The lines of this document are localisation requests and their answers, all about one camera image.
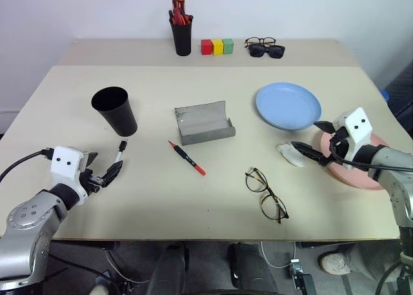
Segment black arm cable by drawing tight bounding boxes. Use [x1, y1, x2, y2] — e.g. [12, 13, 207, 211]
[0, 148, 54, 183]
[328, 136, 413, 174]

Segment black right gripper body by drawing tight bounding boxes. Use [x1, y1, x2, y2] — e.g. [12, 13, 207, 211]
[319, 127, 351, 166]

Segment white crumpled cloth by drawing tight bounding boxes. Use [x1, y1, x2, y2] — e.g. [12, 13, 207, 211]
[276, 142, 306, 168]

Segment black pen holder cup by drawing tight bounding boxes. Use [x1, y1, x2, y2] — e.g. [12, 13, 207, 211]
[170, 19, 194, 57]

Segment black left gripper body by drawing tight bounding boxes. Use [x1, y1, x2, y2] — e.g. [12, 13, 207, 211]
[78, 168, 110, 196]

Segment black marker with red caps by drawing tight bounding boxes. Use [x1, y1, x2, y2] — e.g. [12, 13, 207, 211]
[167, 140, 207, 177]

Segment dark rounded shape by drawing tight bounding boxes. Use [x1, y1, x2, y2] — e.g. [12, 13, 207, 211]
[145, 241, 190, 295]
[227, 241, 279, 295]

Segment black mesh chair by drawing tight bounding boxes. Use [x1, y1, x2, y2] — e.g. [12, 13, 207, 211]
[385, 66, 413, 123]

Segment white marker with black cap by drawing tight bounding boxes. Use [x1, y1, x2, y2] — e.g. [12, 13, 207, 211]
[114, 139, 128, 163]

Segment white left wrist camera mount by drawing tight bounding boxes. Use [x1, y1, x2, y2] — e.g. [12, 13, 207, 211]
[50, 145, 88, 203]

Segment pink plate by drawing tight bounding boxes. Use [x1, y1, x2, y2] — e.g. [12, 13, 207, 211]
[319, 132, 393, 191]

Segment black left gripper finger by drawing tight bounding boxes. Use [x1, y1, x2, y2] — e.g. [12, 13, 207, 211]
[101, 159, 125, 187]
[80, 150, 99, 173]

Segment brown frame eyeglasses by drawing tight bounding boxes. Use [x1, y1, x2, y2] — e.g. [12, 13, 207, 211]
[243, 37, 276, 50]

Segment grey trouser leg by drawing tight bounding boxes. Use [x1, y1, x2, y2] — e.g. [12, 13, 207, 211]
[347, 242, 401, 274]

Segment white sneaker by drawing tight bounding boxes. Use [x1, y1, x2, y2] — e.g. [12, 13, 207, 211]
[318, 250, 353, 276]

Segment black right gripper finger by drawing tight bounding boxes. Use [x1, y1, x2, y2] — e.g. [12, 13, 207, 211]
[290, 141, 327, 165]
[313, 120, 338, 134]

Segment thin tortoiseshell round eyeglasses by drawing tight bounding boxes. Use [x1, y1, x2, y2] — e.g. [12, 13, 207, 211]
[244, 167, 290, 225]

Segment black sunglasses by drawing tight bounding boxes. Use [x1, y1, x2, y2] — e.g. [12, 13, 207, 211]
[248, 44, 287, 60]

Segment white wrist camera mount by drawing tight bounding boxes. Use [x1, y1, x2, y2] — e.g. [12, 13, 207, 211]
[334, 107, 374, 170]
[50, 145, 88, 203]

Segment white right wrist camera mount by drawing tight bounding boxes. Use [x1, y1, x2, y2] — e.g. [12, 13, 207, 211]
[334, 107, 374, 170]

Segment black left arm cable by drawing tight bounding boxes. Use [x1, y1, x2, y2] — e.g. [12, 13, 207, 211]
[0, 148, 54, 183]

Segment empty black plastic cup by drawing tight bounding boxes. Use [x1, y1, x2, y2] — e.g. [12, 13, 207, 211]
[91, 86, 139, 137]

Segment light blue plate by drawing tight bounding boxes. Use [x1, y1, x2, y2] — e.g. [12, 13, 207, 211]
[256, 82, 323, 131]

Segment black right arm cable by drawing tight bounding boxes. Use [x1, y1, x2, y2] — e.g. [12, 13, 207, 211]
[328, 136, 413, 174]

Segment metal clamp bracket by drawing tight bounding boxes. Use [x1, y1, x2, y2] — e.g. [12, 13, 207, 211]
[288, 258, 314, 291]

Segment white cable under table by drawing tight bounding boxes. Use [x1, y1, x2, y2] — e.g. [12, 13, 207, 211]
[259, 241, 297, 270]
[104, 251, 151, 285]

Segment grey open glasses case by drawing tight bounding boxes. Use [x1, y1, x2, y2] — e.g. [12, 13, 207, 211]
[174, 100, 236, 147]

